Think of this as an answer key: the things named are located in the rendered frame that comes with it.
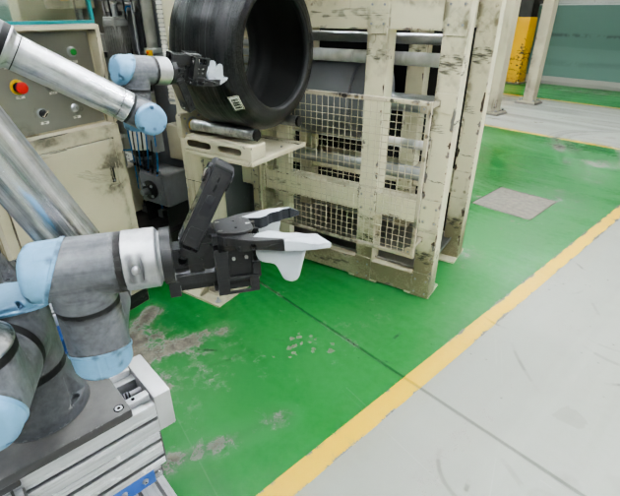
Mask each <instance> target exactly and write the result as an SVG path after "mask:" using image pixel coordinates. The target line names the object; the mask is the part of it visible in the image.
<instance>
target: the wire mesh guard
mask: <svg viewBox="0 0 620 496"><path fill-rule="evenodd" d="M307 93H310V94H315V95H316V104H312V105H316V111H313V112H316V118H315V119H316V131H313V132H316V144H313V145H316V156H315V158H316V162H314V163H316V168H314V169H316V174H314V175H316V180H314V181H317V163H318V162H317V157H318V156H317V152H320V151H317V139H320V138H317V126H321V125H317V119H320V118H317V112H318V111H317V105H318V104H317V94H318V95H321V96H322V105H320V106H322V112H321V113H322V128H323V120H327V119H323V113H326V112H323V106H326V105H323V95H327V96H328V112H329V107H333V108H335V96H336V97H339V98H340V107H337V108H342V107H341V97H345V111H346V110H347V109H350V108H346V99H347V98H355V99H358V101H359V100H360V99H364V109H365V100H371V101H372V100H374V101H377V111H378V101H383V102H384V107H385V102H390V103H391V106H392V103H397V104H398V106H399V103H401V104H404V107H405V105H406V104H410V105H411V109H412V106H413V105H419V106H427V115H426V123H425V125H419V126H425V131H424V133H421V134H424V140H423V148H422V155H421V161H418V162H421V164H420V168H416V169H420V172H419V175H415V176H419V180H418V182H415V183H418V188H417V189H416V190H417V197H416V202H414V203H416V205H415V213H414V220H412V221H413V230H412V237H411V238H409V239H411V246H410V254H406V253H405V252H404V251H403V250H402V251H400V250H398V248H400V247H398V245H397V249H393V248H392V246H393V245H392V242H391V245H390V246H391V248H389V247H386V241H385V243H383V244H385V246H382V245H380V243H382V242H380V241H379V244H375V243H374V242H373V243H371V242H368V241H364V240H363V233H362V237H361V238H362V240H361V239H357V238H353V237H352V231H353V230H355V229H352V228H350V229H351V234H350V235H351V237H350V236H346V235H342V234H339V233H337V231H338V230H337V220H338V219H337V217H336V224H335V226H336V232H332V231H328V230H325V229H322V228H318V227H314V226H311V225H307V224H304V223H300V222H297V221H298V219H297V216H296V221H293V220H292V217H290V218H291V220H289V219H282V220H281V221H280V222H284V223H288V224H291V225H295V226H298V227H302V228H305V229H309V230H312V231H316V232H320V233H323V234H327V235H330V236H334V237H336V238H340V239H343V240H347V241H350V242H354V243H358V244H361V245H365V246H368V247H372V248H375V249H379V250H382V251H386V252H389V253H393V254H397V255H400V256H404V257H407V258H410V259H413V258H414V251H415V243H416V236H417V229H418V221H419V213H420V205H421V197H422V189H423V181H424V173H425V165H426V158H427V150H428V142H429V134H430V126H431V118H432V111H433V104H434V101H424V100H414V99H404V98H394V97H384V96H375V95H366V94H356V93H337V92H327V91H317V90H307V89H306V91H305V103H304V104H305V116H300V117H305V123H303V124H305V136H304V137H305V160H304V161H305V166H304V167H305V172H304V173H305V174H306V173H307V172H306V167H307V166H306V161H308V160H306V156H307V154H306V150H309V149H306V137H308V136H306V131H311V130H306V124H308V123H306V111H311V110H306V104H309V103H306V94H307ZM329 96H333V97H334V106H329ZM419 106H418V113H419ZM352 110H357V121H358V118H363V127H364V126H369V132H364V133H370V122H369V125H364V114H363V117H358V106H357V109H352V100H351V115H352ZM357 132H362V131H357V127H356V141H357V139H362V145H363V140H368V146H364V147H368V149H369V138H368V139H363V132H362V138H357ZM370 134H375V140H376V130H375V133H370ZM375 140H370V141H375ZM362 145H358V146H362ZM322 158H323V157H322V156H321V163H320V164H321V169H319V170H321V175H319V176H321V181H319V182H321V187H319V188H321V193H320V194H321V204H322V200H324V199H322V194H323V193H322V164H323V163H322ZM262 164H264V163H262ZM262 164H259V165H257V168H258V185H259V202H260V210H263V208H264V207H265V209H266V206H264V200H263V196H264V198H265V197H268V196H265V187H264V190H263V186H266V185H263V181H262V180H263V179H262V175H263V178H264V175H265V174H264V167H263V168H262ZM262 169H263V174H262ZM263 191H264V195H263ZM321 204H318V205H321ZM340 233H341V231H340ZM401 249H403V248H401Z"/></svg>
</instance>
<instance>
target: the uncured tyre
mask: <svg viewBox="0 0 620 496"><path fill-rule="evenodd" d="M245 27H246V30H247V34H248V40H249V60H248V66H247V71H245V66H244V58H243V40H244V33H245ZM181 50H185V51H196V52H197V53H199V54H202V57H203V58H211V60H214V61H215V62H216V65H217V64H221V65H222V71H223V76H224V77H227V81H225V82H224V83H222V84H221V85H219V86H215V87H195V86H192V85H189V86H187V88H188V90H189V93H190V95H191V97H192V99H193V102H194V104H195V107H196V109H195V110H196V111H198V112H199V113H200V114H201V115H203V116H204V117H206V118H208V119H209V120H211V121H213V122H216V123H222V124H229V125H235V126H241V127H247V128H253V129H258V130H264V129H269V128H273V127H276V126H278V125H279V124H280V123H281V122H283V121H284V120H285V119H286V118H287V117H288V116H289V115H290V114H291V113H292V111H293V110H294V109H295V108H296V107H297V105H298V104H299V102H300V100H301V99H302V98H303V96H304V93H305V91H306V88H307V85H308V82H309V79H310V74H311V69H312V62H313V33H312V26H311V20H310V16H309V12H308V9H307V6H306V4H305V1H304V0H175V1H174V4H173V8H172V12H171V16H170V23H169V51H172V52H174V53H181ZM211 60H210V61H211ZM235 95H238V96H239V98H240V100H241V102H242V104H243V105H244V107H245V109H241V110H236V111H235V110H234V108H233V107H232V105H231V103H230V102H229V100H228V97H230V96H235Z"/></svg>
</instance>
